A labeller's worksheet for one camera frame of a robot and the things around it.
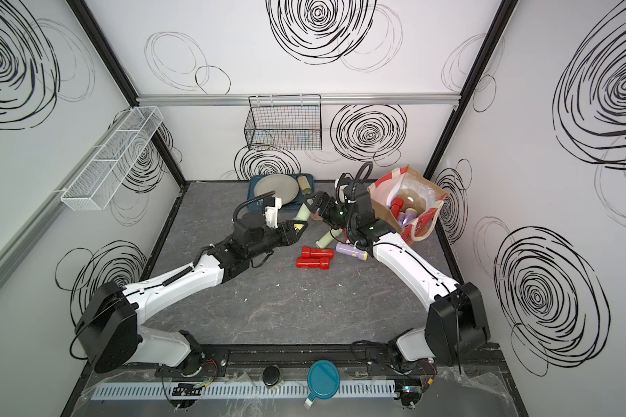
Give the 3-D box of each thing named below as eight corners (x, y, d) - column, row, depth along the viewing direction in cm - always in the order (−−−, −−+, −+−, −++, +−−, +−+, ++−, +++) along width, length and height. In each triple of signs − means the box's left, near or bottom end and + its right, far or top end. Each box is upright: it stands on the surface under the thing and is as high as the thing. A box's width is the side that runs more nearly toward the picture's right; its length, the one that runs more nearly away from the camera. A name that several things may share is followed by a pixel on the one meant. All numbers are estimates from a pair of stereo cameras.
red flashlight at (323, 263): (296, 270, 94) (295, 265, 91) (296, 260, 97) (296, 255, 94) (329, 270, 94) (330, 265, 91) (329, 260, 97) (329, 255, 94)
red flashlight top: (301, 258, 96) (301, 255, 94) (301, 250, 98) (301, 247, 96) (334, 258, 96) (334, 255, 94) (333, 250, 98) (334, 247, 96)
